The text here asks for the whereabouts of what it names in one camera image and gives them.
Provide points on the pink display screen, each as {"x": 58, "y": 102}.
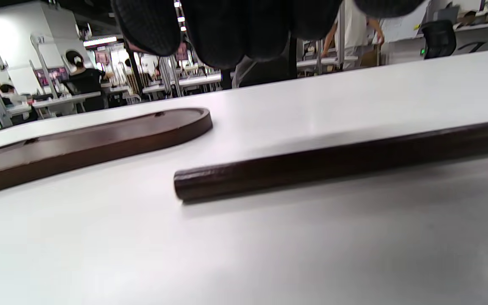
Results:
{"x": 53, "y": 76}

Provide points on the person's left hand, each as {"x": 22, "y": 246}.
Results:
{"x": 218, "y": 29}

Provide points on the brown wooden key rack base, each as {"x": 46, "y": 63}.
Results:
{"x": 91, "y": 144}

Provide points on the ceiling light strip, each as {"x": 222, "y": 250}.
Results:
{"x": 100, "y": 41}

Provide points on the dark wooden key rack rod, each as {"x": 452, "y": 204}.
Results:
{"x": 333, "y": 163}

